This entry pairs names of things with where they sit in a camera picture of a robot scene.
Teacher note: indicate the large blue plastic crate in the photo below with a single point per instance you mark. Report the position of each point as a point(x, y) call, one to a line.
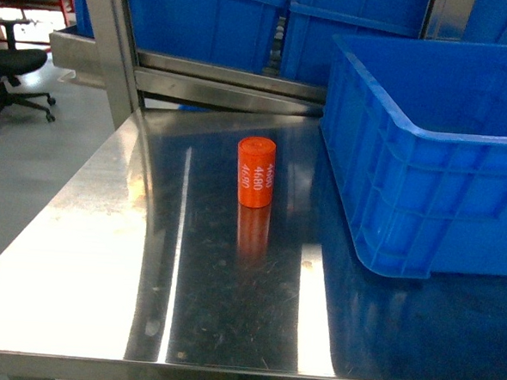
point(416, 134)

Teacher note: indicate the blue crate on shelf left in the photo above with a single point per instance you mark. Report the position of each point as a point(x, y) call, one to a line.
point(231, 33)

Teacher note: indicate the black office chair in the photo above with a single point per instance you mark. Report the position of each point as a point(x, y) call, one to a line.
point(16, 62)

